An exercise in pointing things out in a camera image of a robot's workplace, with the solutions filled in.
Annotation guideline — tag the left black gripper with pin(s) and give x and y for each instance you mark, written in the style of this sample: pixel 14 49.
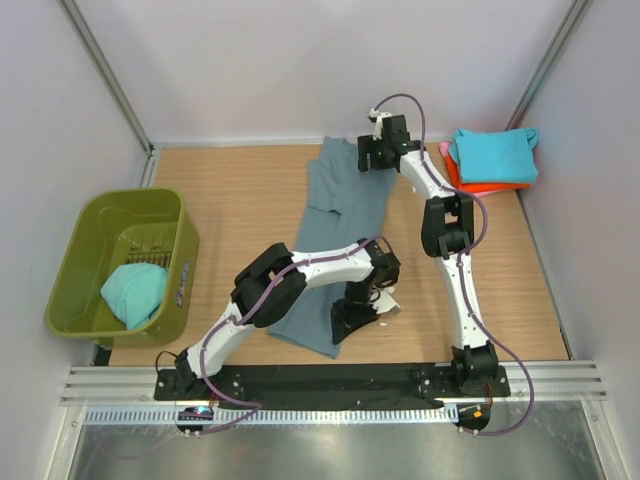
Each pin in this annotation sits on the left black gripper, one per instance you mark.
pixel 344 323

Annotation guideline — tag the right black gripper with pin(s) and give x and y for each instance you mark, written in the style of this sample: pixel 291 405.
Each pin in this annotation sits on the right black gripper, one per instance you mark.
pixel 365 145

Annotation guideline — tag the grey-blue t-shirt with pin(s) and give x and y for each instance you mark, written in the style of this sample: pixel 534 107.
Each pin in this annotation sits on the grey-blue t-shirt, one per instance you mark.
pixel 344 205

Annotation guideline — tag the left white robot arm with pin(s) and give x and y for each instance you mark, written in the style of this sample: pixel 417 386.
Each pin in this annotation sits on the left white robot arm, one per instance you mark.
pixel 268 288

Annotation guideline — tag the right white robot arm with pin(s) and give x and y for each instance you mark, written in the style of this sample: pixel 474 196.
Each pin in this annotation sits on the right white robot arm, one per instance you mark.
pixel 447 236

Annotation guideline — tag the folded pink t-shirt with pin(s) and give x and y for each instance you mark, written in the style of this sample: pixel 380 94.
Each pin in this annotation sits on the folded pink t-shirt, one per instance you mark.
pixel 445 149

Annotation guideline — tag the folded orange t-shirt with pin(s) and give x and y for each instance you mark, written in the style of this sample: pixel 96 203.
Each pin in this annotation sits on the folded orange t-shirt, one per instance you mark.
pixel 465 182

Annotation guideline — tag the folded cyan t-shirt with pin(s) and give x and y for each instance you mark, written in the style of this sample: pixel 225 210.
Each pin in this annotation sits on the folded cyan t-shirt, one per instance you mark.
pixel 504 157

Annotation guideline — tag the crumpled teal t-shirt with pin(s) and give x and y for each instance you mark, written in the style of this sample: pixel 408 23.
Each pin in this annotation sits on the crumpled teal t-shirt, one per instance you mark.
pixel 134 292

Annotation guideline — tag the green plastic basket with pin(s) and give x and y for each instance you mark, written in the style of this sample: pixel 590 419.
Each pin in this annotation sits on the green plastic basket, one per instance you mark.
pixel 125 227

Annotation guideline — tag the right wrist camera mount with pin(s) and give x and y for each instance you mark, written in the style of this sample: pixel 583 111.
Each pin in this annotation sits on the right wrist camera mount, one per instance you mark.
pixel 377 118

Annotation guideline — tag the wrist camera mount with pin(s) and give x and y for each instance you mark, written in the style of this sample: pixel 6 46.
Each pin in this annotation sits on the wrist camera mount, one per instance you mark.
pixel 383 302
pixel 377 118

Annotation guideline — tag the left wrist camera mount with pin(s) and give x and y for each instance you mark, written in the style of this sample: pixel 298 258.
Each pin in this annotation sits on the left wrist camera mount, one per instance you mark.
pixel 383 302

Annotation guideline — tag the white slotted cable duct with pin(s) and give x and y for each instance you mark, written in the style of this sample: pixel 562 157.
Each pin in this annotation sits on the white slotted cable duct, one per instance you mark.
pixel 197 416

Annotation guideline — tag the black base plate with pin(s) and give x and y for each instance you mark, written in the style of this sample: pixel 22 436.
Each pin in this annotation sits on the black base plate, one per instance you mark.
pixel 284 386

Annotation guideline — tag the aluminium rail frame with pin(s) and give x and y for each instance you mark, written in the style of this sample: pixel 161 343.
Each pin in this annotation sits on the aluminium rail frame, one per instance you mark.
pixel 84 386

